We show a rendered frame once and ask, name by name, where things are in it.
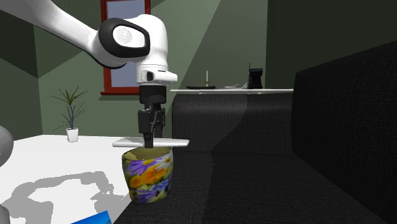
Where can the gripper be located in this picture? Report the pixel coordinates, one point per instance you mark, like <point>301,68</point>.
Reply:
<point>152,94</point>

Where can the red-framed window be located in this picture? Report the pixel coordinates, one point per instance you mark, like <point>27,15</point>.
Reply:
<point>122,7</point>

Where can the blue flat box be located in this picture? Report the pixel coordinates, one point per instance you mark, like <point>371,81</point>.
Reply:
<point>97,218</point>

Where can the potted plant in white pot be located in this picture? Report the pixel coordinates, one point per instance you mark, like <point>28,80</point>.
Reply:
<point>72,135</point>

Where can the black sofa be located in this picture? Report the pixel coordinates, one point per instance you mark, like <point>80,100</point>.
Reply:
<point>263,173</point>

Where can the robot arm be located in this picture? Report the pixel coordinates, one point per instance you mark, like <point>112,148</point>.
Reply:
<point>77,29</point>

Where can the flower-patterned cup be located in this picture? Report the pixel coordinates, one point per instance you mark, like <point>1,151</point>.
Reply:
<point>149,175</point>

